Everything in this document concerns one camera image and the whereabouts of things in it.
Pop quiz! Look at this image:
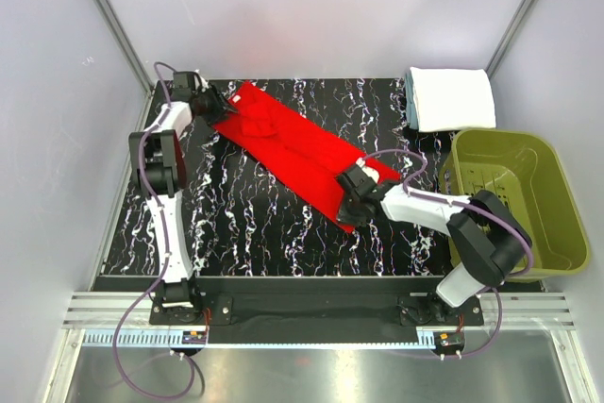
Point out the red t-shirt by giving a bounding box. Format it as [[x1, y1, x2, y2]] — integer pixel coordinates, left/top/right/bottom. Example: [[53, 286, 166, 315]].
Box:
[[211, 80, 403, 235]]

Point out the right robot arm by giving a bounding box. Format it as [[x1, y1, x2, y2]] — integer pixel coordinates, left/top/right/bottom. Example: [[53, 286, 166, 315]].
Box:
[[336, 176, 534, 325]]

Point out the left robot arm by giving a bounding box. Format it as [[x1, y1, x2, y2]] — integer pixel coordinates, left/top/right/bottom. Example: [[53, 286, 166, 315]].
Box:
[[128, 80, 235, 324]]

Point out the light blue folded t-shirt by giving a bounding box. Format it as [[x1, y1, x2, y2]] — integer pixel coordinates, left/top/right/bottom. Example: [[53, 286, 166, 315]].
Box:
[[404, 70, 419, 130]]

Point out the white folded t-shirt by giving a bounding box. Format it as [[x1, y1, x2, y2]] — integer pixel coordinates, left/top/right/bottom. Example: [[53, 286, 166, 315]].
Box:
[[408, 67, 496, 133]]

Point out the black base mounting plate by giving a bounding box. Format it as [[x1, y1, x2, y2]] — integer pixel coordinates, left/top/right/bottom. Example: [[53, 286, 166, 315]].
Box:
[[150, 277, 483, 327]]

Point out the olive green plastic basket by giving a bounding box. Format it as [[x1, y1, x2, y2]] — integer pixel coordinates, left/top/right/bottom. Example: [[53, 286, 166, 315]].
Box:
[[439, 128, 591, 282]]

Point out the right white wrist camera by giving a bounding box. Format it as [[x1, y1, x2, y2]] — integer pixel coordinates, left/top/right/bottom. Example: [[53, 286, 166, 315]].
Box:
[[336, 163, 379, 198]]

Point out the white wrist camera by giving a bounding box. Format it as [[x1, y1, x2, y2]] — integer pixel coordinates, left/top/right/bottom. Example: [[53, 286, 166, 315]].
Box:
[[336, 163, 379, 198], [171, 71, 207, 102]]

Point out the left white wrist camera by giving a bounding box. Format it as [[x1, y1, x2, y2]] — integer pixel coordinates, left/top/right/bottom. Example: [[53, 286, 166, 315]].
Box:
[[171, 71, 207, 102]]

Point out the left aluminium corner post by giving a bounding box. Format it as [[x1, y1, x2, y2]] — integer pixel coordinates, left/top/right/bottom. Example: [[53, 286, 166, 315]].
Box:
[[93, 0, 155, 93]]

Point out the aluminium corner post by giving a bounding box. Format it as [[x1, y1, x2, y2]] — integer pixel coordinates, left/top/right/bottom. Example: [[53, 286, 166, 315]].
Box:
[[93, 0, 155, 93], [485, 0, 539, 78]]

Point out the aluminium frame rail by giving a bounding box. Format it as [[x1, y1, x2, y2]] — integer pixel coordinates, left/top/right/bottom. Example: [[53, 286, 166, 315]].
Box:
[[64, 293, 575, 330]]

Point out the white slotted cable duct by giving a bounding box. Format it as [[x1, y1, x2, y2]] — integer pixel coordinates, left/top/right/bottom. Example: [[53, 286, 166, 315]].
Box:
[[84, 328, 435, 350]]

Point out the right aluminium corner post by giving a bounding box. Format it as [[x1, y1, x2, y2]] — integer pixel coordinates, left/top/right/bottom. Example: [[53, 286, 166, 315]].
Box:
[[485, 0, 539, 78]]

